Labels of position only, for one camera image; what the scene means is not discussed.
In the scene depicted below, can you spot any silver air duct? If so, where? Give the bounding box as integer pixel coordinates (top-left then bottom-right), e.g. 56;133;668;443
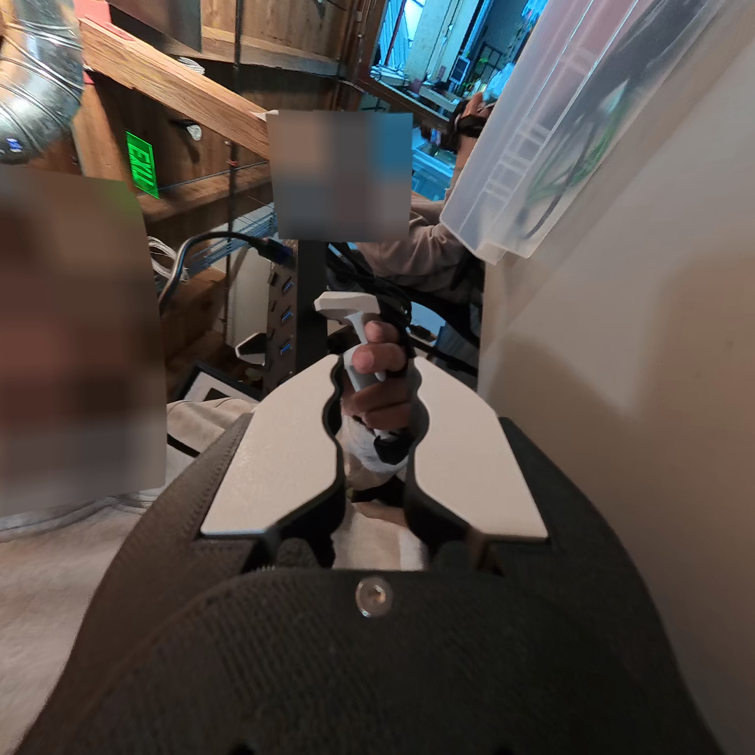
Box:
0;0;86;163

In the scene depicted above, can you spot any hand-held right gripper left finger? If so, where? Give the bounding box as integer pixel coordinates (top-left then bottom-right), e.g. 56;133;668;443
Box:
201;354;349;540

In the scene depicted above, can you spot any person's left hand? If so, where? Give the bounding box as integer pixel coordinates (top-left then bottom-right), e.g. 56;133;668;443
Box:
342;320;415;433

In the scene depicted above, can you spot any black cable with blue plug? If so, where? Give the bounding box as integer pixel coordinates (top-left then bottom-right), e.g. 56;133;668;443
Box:
158;231;295;308

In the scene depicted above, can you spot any clear plastic bin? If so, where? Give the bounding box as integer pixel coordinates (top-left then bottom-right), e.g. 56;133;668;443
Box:
439;0;703;264

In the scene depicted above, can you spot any black picture frame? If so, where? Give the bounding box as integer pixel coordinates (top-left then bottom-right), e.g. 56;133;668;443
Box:
171;361;263;408

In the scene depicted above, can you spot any grey wire bundle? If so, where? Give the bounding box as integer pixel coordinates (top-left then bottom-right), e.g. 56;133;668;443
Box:
147;235;191;285

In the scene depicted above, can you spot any green exit sign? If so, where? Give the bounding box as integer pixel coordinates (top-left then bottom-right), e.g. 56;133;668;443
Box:
125;131;160;200

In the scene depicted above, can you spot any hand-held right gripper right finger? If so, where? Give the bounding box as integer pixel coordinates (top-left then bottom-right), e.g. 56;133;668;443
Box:
405;357;551;543

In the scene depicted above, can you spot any white fleece clothing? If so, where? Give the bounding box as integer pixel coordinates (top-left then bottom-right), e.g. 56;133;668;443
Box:
0;396;430;755

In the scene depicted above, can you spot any black usb hub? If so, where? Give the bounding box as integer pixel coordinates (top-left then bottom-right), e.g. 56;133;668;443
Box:
265;262;298;384

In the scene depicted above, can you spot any wooden beam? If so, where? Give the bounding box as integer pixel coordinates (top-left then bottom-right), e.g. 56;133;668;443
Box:
77;18;272;157

